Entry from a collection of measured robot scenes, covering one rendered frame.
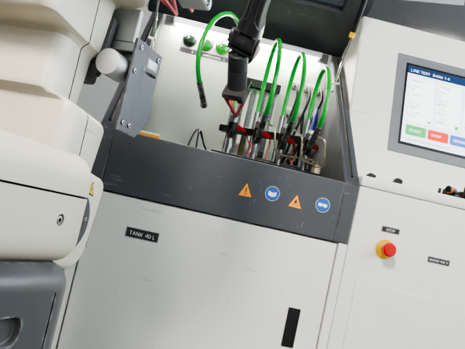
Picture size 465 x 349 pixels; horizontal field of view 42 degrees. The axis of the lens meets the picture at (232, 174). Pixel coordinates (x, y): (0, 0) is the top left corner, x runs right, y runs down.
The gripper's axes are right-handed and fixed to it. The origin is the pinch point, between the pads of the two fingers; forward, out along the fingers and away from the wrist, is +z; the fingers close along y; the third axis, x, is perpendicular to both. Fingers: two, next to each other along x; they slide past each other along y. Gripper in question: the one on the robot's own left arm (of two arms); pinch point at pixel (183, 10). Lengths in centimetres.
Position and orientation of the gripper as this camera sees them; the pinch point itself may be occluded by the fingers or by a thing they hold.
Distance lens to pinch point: 170.9
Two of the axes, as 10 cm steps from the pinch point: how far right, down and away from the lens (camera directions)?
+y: -8.9, 0.8, 4.6
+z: 3.1, 8.3, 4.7
